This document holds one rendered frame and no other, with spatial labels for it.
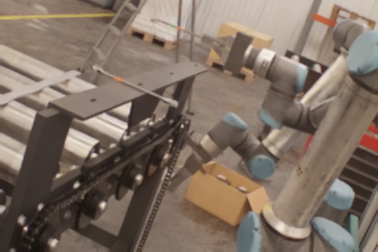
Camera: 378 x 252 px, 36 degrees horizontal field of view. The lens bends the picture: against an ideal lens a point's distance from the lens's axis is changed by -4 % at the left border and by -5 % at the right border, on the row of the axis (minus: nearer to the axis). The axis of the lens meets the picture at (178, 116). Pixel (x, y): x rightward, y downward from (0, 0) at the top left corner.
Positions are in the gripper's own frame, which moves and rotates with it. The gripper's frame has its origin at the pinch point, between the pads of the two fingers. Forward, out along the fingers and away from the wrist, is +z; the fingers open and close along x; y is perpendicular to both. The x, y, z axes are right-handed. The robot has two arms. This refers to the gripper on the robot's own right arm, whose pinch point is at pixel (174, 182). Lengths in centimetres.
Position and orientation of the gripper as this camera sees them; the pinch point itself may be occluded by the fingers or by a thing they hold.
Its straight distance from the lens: 224.0
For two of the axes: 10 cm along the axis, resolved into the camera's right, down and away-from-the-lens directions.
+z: -7.0, 7.0, 1.4
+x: 0.8, -1.2, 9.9
